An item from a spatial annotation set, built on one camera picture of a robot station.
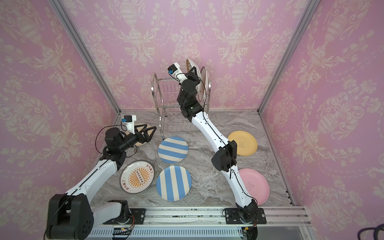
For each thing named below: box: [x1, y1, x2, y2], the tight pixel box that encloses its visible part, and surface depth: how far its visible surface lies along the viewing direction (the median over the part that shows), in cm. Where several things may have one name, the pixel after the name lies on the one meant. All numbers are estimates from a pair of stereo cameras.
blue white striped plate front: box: [156, 165, 192, 202], surface depth 87 cm
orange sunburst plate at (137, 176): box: [119, 160, 155, 194], surface depth 87 cm
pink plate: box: [238, 168, 270, 206], surface depth 85 cm
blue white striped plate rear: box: [158, 136, 189, 164], surface depth 100 cm
